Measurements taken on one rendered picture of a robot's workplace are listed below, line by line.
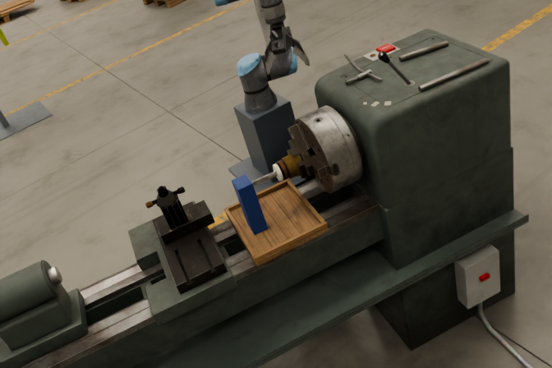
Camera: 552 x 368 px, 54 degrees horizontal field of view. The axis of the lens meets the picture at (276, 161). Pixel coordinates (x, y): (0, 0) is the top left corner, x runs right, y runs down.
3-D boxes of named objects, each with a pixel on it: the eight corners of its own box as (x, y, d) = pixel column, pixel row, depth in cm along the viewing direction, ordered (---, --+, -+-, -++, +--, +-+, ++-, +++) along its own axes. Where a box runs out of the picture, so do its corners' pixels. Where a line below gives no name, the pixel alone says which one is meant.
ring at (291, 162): (292, 146, 209) (271, 156, 207) (303, 157, 201) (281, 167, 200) (298, 166, 214) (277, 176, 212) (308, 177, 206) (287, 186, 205)
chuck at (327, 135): (319, 153, 232) (309, 94, 211) (357, 199, 210) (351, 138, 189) (300, 162, 231) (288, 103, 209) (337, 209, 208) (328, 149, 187)
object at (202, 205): (208, 209, 217) (204, 199, 214) (215, 223, 209) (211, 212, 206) (159, 231, 213) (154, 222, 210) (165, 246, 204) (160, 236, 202)
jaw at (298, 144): (315, 146, 212) (301, 118, 212) (318, 144, 207) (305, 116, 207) (289, 158, 210) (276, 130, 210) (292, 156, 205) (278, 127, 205)
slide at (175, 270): (195, 209, 227) (192, 200, 224) (227, 271, 191) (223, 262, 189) (154, 227, 223) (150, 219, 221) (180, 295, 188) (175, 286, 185)
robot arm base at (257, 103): (239, 106, 254) (233, 87, 248) (267, 92, 258) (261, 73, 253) (255, 116, 242) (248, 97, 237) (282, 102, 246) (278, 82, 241)
